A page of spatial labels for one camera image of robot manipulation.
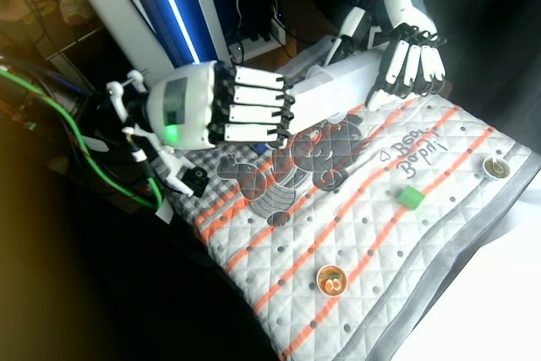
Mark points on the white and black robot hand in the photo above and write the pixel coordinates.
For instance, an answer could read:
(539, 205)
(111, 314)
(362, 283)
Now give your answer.
(406, 6)
(181, 103)

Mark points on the white box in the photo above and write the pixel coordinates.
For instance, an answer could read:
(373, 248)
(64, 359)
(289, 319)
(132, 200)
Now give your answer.
(338, 82)

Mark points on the white power strip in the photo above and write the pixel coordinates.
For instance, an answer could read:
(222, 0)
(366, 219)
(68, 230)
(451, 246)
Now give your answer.
(253, 46)

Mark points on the white column with blue light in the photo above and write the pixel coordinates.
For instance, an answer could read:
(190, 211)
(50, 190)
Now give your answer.
(139, 10)

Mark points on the white crumpled plastic sheet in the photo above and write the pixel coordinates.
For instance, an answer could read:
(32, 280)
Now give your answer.
(310, 54)

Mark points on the beige cloth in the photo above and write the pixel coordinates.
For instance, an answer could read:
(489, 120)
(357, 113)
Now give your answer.
(74, 1)

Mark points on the green toy block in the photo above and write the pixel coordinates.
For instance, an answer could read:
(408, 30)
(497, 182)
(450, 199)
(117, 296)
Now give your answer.
(410, 198)

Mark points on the grey quilt with printed bear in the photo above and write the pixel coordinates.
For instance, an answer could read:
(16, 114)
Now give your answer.
(359, 230)

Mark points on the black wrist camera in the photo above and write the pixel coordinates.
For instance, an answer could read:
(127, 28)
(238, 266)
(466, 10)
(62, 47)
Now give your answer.
(195, 178)

